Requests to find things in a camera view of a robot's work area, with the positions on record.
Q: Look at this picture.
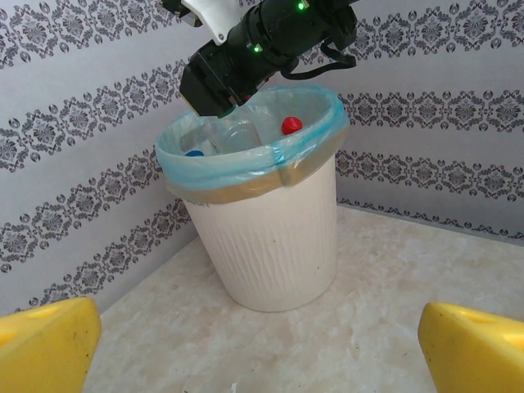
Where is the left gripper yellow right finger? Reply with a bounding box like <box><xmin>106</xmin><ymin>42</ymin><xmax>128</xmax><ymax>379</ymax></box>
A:
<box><xmin>418</xmin><ymin>301</ymin><xmax>524</xmax><ymax>393</ymax></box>

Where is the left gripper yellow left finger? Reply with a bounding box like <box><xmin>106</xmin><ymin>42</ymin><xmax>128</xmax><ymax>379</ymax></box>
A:
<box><xmin>0</xmin><ymin>296</ymin><xmax>102</xmax><ymax>393</ymax></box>

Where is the clear bottle green white label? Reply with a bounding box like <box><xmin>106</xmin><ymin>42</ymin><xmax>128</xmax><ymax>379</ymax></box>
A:
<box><xmin>206</xmin><ymin>106</ymin><xmax>267</xmax><ymax>155</ymax></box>

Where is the blue plastic bin liner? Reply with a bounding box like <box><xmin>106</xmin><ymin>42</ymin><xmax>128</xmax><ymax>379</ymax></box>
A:
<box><xmin>154</xmin><ymin>84</ymin><xmax>349</xmax><ymax>193</ymax></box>

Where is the white plastic bin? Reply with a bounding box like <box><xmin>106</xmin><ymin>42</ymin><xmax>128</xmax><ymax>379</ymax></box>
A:
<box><xmin>179</xmin><ymin>153</ymin><xmax>339</xmax><ymax>314</ymax></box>

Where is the thin black cable loop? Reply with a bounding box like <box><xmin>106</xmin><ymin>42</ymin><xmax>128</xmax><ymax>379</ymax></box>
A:
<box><xmin>282</xmin><ymin>38</ymin><xmax>358</xmax><ymax>81</ymax></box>

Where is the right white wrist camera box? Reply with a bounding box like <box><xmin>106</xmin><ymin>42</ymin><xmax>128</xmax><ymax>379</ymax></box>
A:
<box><xmin>161</xmin><ymin>0</ymin><xmax>246</xmax><ymax>45</ymax></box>

